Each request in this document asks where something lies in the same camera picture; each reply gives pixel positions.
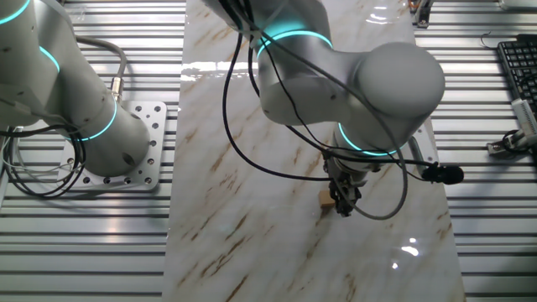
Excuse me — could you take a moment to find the thick black gripper cable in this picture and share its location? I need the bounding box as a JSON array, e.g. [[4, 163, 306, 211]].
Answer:
[[222, 0, 335, 184]]

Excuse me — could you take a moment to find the thin white cable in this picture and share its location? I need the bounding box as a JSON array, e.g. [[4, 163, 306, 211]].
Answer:
[[3, 125, 64, 175]]

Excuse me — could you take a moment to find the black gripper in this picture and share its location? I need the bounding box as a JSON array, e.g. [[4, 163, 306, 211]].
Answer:
[[323, 161, 366, 218]]

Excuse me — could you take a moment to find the black keyboard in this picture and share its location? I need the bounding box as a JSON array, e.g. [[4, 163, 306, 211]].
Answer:
[[497, 34, 537, 114]]

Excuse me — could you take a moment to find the black base cable bundle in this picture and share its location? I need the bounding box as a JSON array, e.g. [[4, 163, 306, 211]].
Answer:
[[0, 123, 88, 199]]

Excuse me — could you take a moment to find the silver side camera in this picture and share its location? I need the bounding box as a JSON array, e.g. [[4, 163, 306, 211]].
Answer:
[[510, 98, 537, 146]]

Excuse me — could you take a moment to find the small wooden block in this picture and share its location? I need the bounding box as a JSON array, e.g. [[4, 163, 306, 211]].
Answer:
[[318, 190, 336, 209]]

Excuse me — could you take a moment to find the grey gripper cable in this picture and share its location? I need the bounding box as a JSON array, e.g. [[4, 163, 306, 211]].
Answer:
[[333, 138, 410, 221]]

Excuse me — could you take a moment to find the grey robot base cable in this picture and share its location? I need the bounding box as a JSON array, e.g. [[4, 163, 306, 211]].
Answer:
[[75, 35, 128, 104]]

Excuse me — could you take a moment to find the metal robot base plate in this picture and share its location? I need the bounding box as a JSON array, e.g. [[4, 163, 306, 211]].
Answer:
[[56, 100, 168, 192]]

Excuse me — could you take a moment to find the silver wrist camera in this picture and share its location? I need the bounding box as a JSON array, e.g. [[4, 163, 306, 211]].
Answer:
[[406, 121, 440, 177]]

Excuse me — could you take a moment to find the marble pattern sheet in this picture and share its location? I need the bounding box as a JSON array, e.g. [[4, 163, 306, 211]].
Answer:
[[161, 0, 467, 302]]

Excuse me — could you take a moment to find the metal clamp bracket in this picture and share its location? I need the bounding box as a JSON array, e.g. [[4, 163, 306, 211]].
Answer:
[[413, 0, 436, 29]]

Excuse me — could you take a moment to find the metal camera bracket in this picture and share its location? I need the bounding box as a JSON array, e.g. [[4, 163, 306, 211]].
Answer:
[[486, 129, 537, 159]]

